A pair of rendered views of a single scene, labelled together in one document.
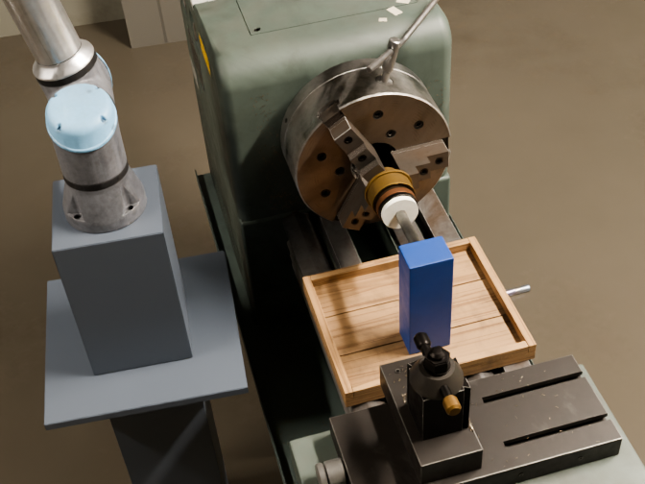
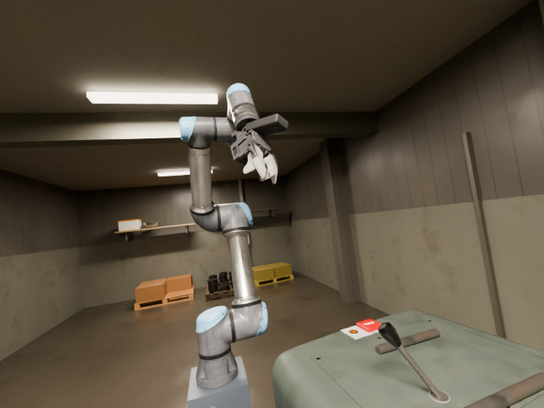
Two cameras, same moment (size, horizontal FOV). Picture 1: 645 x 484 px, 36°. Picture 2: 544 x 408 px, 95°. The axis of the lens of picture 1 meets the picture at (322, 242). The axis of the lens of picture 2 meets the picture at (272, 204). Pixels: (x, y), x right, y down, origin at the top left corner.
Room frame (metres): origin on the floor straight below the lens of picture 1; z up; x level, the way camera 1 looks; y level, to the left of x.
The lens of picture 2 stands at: (1.54, -0.60, 1.63)
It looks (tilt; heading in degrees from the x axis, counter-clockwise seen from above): 4 degrees up; 82
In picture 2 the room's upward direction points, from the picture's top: 7 degrees counter-clockwise
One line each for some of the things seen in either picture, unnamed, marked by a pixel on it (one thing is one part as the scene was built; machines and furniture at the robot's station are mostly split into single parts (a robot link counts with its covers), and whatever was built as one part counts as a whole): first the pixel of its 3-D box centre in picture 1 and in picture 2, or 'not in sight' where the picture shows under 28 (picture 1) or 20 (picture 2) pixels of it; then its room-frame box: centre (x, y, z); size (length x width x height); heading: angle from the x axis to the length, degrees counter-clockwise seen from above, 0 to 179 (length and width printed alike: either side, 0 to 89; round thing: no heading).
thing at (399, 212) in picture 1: (410, 232); not in sight; (1.28, -0.16, 1.08); 0.13 x 0.07 x 0.07; 12
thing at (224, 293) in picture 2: not in sight; (223, 282); (0.93, 6.21, 0.24); 1.36 x 0.96 x 0.49; 97
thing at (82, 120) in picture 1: (85, 132); (214, 328); (1.40, 0.40, 1.27); 0.13 x 0.12 x 0.14; 11
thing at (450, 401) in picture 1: (449, 399); not in sight; (0.86, -0.16, 1.14); 0.04 x 0.02 x 0.02; 12
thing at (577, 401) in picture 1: (472, 436); not in sight; (0.93, -0.22, 0.95); 0.43 x 0.18 x 0.04; 102
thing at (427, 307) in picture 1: (425, 297); not in sight; (1.20, -0.17, 1.00); 0.08 x 0.06 x 0.23; 102
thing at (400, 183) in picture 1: (391, 194); not in sight; (1.39, -0.13, 1.08); 0.09 x 0.09 x 0.09; 12
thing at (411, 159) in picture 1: (423, 159); not in sight; (1.48, -0.21, 1.08); 0.12 x 0.11 x 0.05; 102
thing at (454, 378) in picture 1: (436, 372); not in sight; (0.92, -0.15, 1.14); 0.08 x 0.08 x 0.03
